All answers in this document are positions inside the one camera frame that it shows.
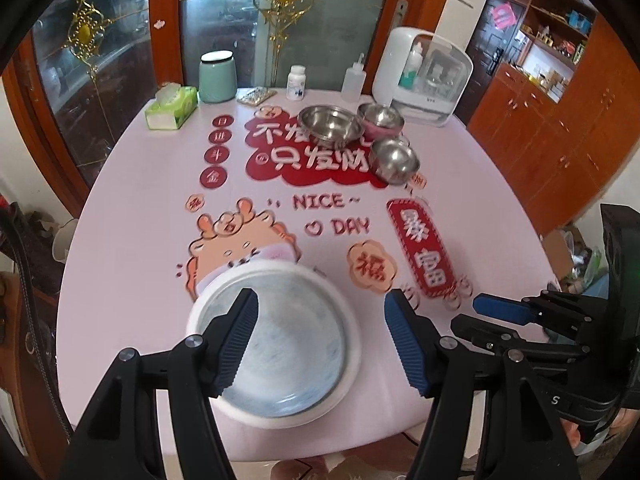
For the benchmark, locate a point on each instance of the clear squeeze bottle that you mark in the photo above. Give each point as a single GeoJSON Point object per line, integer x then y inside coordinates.
{"type": "Point", "coordinates": [351, 82]}

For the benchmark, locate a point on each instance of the red lidded dark jar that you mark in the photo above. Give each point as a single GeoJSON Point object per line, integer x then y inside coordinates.
{"type": "Point", "coordinates": [35, 250]}

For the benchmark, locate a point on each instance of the white bottle with teal base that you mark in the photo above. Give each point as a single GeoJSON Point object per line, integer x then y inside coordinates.
{"type": "Point", "coordinates": [410, 67]}

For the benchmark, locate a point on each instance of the green tissue box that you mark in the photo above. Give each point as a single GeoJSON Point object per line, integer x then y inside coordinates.
{"type": "Point", "coordinates": [175, 110]}

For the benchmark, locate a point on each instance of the wooden wall cabinet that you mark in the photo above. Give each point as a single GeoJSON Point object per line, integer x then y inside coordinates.
{"type": "Point", "coordinates": [550, 125]}

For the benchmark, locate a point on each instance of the pink paper door decoration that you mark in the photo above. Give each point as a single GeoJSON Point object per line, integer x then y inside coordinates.
{"type": "Point", "coordinates": [504, 16]}

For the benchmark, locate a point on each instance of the pink steel bowl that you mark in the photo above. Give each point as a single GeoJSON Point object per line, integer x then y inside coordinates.
{"type": "Point", "coordinates": [380, 116]}

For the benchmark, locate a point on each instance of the white countertop sterilizer cabinet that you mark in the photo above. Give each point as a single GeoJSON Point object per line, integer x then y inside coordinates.
{"type": "Point", "coordinates": [390, 70]}

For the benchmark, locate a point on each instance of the white pot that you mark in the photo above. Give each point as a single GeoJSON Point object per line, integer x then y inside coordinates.
{"type": "Point", "coordinates": [62, 240]}

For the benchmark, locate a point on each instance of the mint green canister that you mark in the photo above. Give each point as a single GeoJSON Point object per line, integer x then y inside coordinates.
{"type": "Point", "coordinates": [217, 82]}

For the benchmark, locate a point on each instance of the cardboard box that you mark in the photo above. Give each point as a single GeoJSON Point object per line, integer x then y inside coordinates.
{"type": "Point", "coordinates": [555, 255]}

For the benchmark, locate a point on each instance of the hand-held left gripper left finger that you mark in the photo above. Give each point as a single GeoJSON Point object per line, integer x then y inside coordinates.
{"type": "Point", "coordinates": [235, 345]}

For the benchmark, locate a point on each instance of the white plate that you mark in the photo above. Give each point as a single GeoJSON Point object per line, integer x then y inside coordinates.
{"type": "Point", "coordinates": [352, 360]}

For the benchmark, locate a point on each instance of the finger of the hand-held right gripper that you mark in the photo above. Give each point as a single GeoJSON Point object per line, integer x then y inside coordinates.
{"type": "Point", "coordinates": [500, 307]}
{"type": "Point", "coordinates": [480, 330]}

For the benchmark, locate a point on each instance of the small steel bowl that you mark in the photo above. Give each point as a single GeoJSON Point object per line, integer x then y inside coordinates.
{"type": "Point", "coordinates": [395, 160]}

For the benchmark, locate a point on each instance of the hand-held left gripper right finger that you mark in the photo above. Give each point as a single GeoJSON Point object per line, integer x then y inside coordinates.
{"type": "Point", "coordinates": [407, 345]}

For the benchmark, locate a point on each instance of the white pill bottle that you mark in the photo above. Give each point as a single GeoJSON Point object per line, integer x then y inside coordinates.
{"type": "Point", "coordinates": [296, 85]}

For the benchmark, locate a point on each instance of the dark entry door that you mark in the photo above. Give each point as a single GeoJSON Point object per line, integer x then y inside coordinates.
{"type": "Point", "coordinates": [487, 40]}

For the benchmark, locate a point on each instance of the large steel bowl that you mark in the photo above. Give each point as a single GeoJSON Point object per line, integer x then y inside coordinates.
{"type": "Point", "coordinates": [327, 122]}

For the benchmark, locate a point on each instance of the pale blue patterned plate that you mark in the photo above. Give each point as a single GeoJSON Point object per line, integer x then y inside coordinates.
{"type": "Point", "coordinates": [300, 330]}

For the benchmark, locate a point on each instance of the silver blister pack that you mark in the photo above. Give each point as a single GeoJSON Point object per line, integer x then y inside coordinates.
{"type": "Point", "coordinates": [256, 96]}

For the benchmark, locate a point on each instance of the wooden side table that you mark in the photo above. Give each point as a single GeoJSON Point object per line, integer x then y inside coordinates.
{"type": "Point", "coordinates": [20, 385]}

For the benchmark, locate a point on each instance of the glass door with gold ornament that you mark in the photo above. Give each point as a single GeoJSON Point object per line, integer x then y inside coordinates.
{"type": "Point", "coordinates": [115, 80]}
{"type": "Point", "coordinates": [325, 25]}

